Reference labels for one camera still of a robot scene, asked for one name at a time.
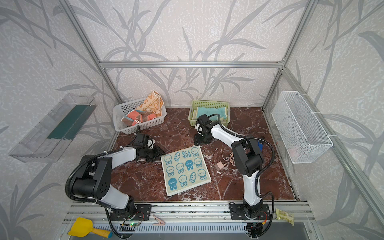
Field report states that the yellow and teal towel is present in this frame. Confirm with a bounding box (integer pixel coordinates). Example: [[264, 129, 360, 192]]
[[193, 107, 229, 123]]

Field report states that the yellow plastic scoop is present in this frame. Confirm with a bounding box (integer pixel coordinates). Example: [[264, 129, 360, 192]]
[[68, 217, 113, 239]]

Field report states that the green plastic basket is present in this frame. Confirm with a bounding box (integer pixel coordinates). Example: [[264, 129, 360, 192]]
[[188, 100, 230, 127]]

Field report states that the white plastic laundry basket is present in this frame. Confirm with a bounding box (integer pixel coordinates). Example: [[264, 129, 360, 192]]
[[113, 98, 167, 135]]

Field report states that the teal patterned towel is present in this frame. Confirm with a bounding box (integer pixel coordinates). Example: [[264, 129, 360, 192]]
[[161, 146, 212, 197]]

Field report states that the white wire mesh basket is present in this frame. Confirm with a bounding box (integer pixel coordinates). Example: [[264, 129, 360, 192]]
[[272, 91, 333, 164]]

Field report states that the red patterned towel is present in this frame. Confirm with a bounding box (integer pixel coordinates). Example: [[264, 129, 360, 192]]
[[121, 110, 157, 127]]

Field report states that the pink clothespin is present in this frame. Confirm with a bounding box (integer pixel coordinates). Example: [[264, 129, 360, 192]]
[[153, 215, 166, 226]]

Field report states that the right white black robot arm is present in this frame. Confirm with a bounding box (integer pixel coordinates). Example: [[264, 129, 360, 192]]
[[194, 114, 276, 219]]

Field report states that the orange patterned towel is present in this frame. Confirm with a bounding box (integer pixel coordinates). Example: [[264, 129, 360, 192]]
[[136, 91, 164, 117]]

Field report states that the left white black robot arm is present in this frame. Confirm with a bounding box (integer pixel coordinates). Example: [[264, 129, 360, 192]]
[[65, 131, 165, 217]]

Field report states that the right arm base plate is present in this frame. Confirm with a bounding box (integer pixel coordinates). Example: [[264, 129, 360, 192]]
[[229, 202, 271, 221]]

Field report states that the aluminium front rail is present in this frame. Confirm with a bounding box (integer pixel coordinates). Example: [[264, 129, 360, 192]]
[[63, 201, 315, 224]]

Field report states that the green circuit board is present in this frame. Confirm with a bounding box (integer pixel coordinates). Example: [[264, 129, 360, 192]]
[[121, 222, 142, 228]]

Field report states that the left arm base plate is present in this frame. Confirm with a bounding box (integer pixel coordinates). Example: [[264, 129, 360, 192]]
[[110, 204, 152, 221]]

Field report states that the yellow paper tag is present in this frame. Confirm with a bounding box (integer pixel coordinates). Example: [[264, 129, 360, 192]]
[[276, 209, 295, 226]]

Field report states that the clear acrylic wall shelf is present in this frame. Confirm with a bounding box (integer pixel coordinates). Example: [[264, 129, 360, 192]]
[[9, 94, 97, 163]]

